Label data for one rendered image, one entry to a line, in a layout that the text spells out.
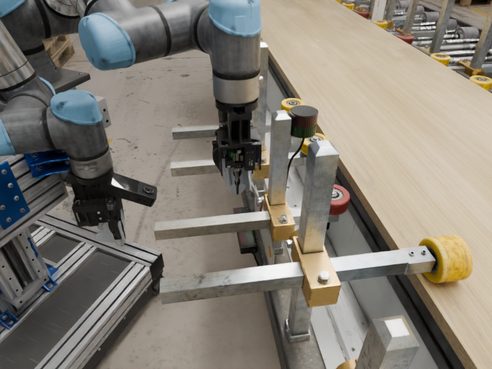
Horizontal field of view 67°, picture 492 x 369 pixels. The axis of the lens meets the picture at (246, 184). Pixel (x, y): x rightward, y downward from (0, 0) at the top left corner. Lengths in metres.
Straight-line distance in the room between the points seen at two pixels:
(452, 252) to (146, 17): 0.61
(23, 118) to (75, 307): 1.03
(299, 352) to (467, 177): 0.59
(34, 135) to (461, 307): 0.78
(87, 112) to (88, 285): 1.09
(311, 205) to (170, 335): 1.23
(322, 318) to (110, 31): 0.78
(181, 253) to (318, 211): 1.46
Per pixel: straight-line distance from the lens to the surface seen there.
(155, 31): 0.59
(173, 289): 0.62
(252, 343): 1.67
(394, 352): 0.42
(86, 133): 0.71
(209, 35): 0.59
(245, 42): 0.57
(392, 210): 0.89
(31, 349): 1.60
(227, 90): 0.59
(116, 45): 0.57
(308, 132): 0.79
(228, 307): 1.77
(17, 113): 0.75
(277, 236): 0.86
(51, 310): 1.67
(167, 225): 0.87
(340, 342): 0.98
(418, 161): 1.09
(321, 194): 0.57
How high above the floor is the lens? 1.44
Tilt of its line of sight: 37 degrees down
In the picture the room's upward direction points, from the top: straight up
